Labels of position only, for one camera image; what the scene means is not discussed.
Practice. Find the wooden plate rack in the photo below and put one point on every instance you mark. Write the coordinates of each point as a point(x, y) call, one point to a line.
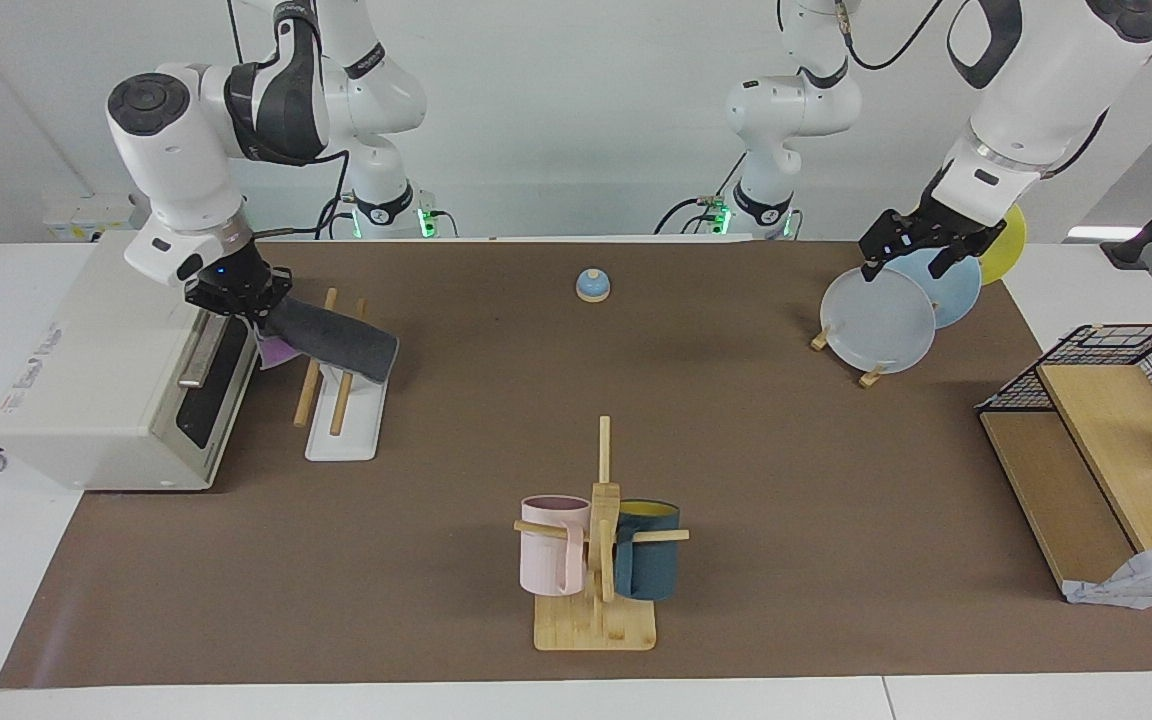
point(874, 378)

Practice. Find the marbled white paper sheet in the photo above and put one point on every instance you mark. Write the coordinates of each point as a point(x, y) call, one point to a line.
point(1146, 580)

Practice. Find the dark teal mug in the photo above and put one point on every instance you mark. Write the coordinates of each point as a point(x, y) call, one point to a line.
point(648, 565)

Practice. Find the purple and grey towel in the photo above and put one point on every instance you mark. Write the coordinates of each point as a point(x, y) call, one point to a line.
point(336, 340)

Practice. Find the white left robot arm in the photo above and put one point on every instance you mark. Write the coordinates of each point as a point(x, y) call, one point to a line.
point(1046, 90)

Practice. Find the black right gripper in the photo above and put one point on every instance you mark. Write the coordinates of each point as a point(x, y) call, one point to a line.
point(231, 285)

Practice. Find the brown table mat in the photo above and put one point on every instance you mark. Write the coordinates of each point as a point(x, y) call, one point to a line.
point(586, 400)

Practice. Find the white base wooden towel rack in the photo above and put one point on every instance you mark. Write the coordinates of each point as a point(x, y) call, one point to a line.
point(346, 430)

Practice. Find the white power strip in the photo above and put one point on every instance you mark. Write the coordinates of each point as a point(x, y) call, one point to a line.
point(86, 215)

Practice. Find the light blue plate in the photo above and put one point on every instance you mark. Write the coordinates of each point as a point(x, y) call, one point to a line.
point(951, 295)

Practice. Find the wooden shelf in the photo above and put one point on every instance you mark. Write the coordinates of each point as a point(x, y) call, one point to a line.
point(1106, 450)

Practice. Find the yellow plate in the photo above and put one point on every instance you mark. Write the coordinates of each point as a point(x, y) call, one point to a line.
point(1006, 245)

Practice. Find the wooden mug tree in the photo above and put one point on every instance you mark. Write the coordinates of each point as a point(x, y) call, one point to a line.
point(596, 625)

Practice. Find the small blue lidded jar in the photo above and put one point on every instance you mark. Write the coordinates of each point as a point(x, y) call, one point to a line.
point(592, 288)

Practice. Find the grey plate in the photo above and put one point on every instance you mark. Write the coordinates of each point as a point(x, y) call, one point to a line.
point(881, 325)

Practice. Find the pink mug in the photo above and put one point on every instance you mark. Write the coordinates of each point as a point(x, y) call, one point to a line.
point(544, 560)

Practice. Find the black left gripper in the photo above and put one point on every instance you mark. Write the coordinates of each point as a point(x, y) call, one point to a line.
point(946, 225)

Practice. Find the beige toaster oven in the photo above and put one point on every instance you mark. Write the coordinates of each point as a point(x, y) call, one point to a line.
point(86, 370)

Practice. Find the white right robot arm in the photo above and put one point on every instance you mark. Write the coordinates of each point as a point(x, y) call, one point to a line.
point(186, 140)

